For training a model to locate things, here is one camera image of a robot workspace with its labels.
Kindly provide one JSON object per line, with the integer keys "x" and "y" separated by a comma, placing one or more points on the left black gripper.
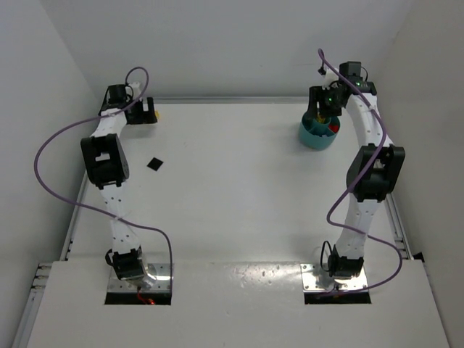
{"x": 143, "y": 116}

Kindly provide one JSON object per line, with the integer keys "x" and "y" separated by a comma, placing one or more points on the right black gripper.
{"x": 324, "y": 109}

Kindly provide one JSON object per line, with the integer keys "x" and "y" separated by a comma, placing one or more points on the red lego brick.
{"x": 334, "y": 128}

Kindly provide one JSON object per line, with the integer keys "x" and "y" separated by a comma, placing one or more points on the black lego plate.
{"x": 155, "y": 164}

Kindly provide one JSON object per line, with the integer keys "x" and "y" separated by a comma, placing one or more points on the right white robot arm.
{"x": 375, "y": 169}

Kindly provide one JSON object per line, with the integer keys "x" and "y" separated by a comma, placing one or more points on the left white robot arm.
{"x": 107, "y": 168}

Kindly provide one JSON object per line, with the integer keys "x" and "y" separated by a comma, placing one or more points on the teal divided round container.
{"x": 315, "y": 135}

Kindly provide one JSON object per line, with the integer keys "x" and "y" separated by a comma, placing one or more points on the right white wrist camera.
{"x": 328, "y": 77}

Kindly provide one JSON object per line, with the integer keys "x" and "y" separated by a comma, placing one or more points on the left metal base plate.
{"x": 156, "y": 280}

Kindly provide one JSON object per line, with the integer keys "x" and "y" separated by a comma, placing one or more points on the metal base plate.
{"x": 316, "y": 280}
{"x": 156, "y": 280}

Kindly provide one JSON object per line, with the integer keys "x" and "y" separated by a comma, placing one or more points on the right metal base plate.
{"x": 316, "y": 280}

